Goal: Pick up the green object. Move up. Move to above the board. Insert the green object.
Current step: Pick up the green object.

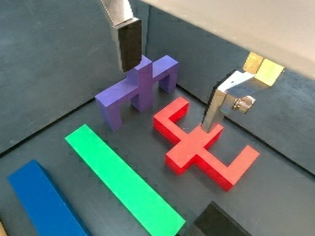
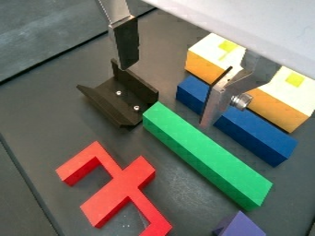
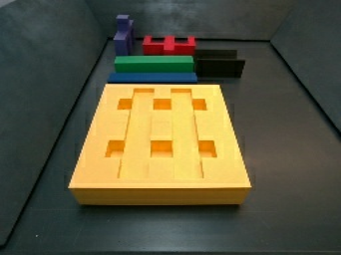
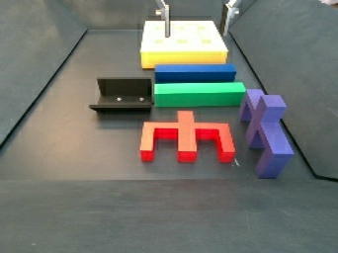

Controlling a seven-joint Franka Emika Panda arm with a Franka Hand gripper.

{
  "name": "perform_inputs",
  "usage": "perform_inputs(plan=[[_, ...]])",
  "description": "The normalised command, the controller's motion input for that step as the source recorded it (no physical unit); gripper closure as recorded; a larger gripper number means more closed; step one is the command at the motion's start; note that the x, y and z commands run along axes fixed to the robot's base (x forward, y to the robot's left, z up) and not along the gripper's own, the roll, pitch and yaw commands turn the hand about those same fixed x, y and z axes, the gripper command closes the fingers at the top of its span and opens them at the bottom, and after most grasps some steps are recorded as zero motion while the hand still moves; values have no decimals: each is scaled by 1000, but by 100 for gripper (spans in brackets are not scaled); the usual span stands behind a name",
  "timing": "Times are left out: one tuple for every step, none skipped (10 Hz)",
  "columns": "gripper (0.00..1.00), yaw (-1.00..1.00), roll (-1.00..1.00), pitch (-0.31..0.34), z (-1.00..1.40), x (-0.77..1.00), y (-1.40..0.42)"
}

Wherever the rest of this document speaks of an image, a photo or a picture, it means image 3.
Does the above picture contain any green rectangular block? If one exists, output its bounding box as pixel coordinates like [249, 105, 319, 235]
[114, 56, 194, 73]

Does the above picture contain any yellow slotted board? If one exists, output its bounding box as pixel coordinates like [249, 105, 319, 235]
[69, 84, 251, 205]

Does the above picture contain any blue flat bar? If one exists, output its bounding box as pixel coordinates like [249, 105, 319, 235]
[108, 73, 196, 84]

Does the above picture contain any black front block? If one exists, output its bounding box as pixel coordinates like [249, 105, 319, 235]
[195, 59, 245, 78]

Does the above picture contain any black block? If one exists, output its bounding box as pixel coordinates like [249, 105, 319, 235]
[194, 49, 237, 59]
[195, 59, 245, 78]

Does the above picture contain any black rear block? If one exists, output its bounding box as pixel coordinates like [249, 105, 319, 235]
[194, 49, 237, 59]

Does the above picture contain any red notched block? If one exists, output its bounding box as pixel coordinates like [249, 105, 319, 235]
[143, 35, 195, 56]

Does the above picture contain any purple upright block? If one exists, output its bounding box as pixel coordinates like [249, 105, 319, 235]
[114, 14, 135, 56]

